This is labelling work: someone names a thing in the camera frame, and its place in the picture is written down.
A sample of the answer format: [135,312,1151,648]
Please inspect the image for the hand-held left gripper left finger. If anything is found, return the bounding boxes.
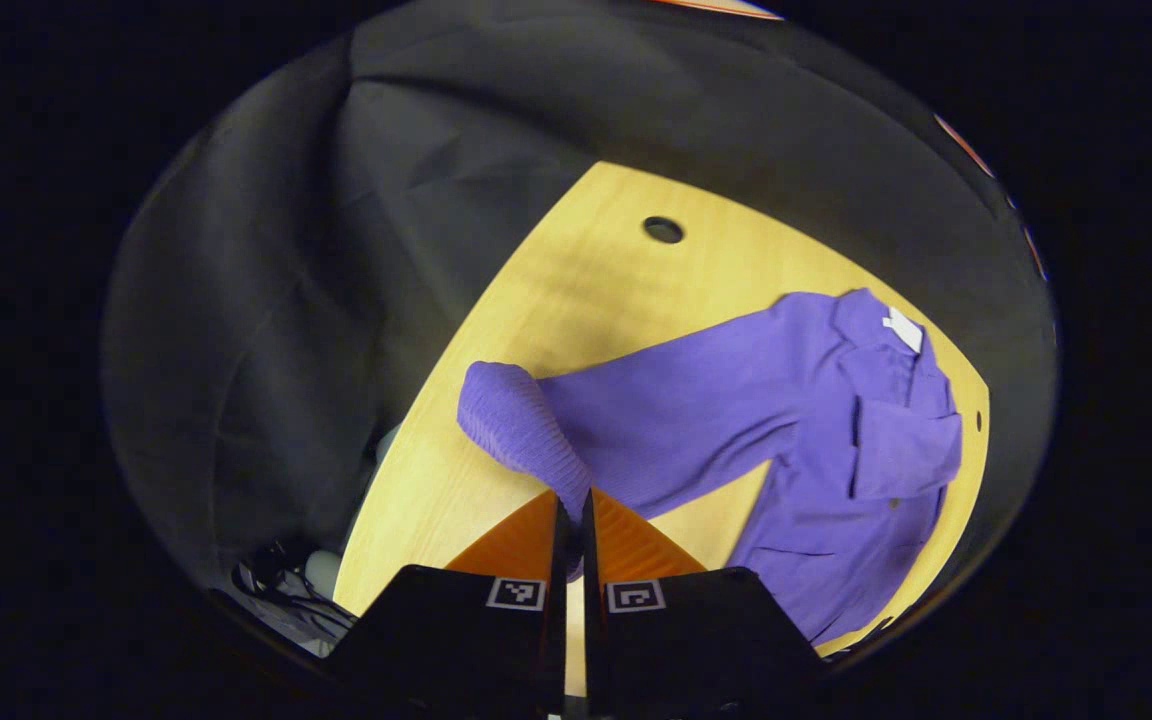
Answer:
[321,489,570,719]

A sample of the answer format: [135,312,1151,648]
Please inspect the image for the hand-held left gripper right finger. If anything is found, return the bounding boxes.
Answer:
[580,487,829,719]

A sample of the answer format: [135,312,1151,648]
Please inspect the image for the purple shirt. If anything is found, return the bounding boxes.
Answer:
[456,288,965,646]

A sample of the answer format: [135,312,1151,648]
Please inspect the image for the white round object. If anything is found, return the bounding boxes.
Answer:
[304,550,343,598]

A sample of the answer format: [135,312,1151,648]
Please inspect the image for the black backdrop cloth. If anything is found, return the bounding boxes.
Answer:
[101,0,1059,661]

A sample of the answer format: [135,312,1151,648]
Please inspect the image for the tangle of black cables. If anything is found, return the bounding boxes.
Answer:
[231,540,357,656]

